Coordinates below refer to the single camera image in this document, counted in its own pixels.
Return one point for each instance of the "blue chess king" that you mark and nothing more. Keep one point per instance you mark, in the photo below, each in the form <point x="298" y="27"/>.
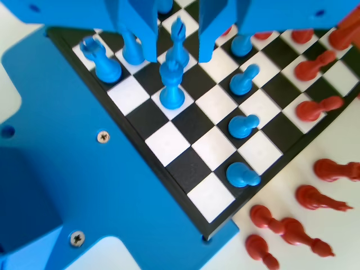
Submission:
<point x="171" y="95"/>

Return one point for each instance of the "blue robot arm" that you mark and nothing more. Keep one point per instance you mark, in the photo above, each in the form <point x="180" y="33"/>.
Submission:
<point x="22" y="197"/>

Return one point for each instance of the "red chess pawn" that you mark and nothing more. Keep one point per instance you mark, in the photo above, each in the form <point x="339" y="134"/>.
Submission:
<point x="309" y="110"/>
<point x="263" y="35"/>
<point x="302" y="36"/>
<point x="257" y="247"/>
<point x="308" y="70"/>
<point x="261" y="215"/>
<point x="227" y="31"/>

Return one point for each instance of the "blue chess pawn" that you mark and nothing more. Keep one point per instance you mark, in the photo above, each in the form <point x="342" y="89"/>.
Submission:
<point x="241" y="46"/>
<point x="239" y="128"/>
<point x="164" y="6"/>
<point x="239" y="84"/>
<point x="239" y="175"/>

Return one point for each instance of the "blue chess queen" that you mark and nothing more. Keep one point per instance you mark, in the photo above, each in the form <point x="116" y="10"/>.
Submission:
<point x="131" y="54"/>

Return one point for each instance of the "blue chess bishop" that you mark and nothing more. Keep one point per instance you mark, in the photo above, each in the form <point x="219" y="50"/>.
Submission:
<point x="177" y="42"/>

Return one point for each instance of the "blue chess rook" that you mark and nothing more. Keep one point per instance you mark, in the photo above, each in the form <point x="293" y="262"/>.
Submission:
<point x="105" y="69"/>

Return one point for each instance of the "red chess rook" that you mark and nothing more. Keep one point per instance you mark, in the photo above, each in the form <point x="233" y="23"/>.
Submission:
<point x="343" y="36"/>
<point x="329" y="170"/>

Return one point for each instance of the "red chess bishop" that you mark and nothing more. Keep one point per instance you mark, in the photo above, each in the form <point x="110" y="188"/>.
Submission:
<point x="295" y="230"/>

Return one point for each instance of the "silver phillips screw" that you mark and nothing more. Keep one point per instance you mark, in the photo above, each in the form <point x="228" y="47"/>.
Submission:
<point x="77" y="238"/>
<point x="103" y="137"/>

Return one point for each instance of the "black white chessboard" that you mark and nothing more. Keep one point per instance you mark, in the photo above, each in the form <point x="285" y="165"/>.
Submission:
<point x="191" y="168"/>

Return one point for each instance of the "blue base mounting plate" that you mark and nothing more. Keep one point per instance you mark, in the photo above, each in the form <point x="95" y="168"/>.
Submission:
<point x="84" y="182"/>

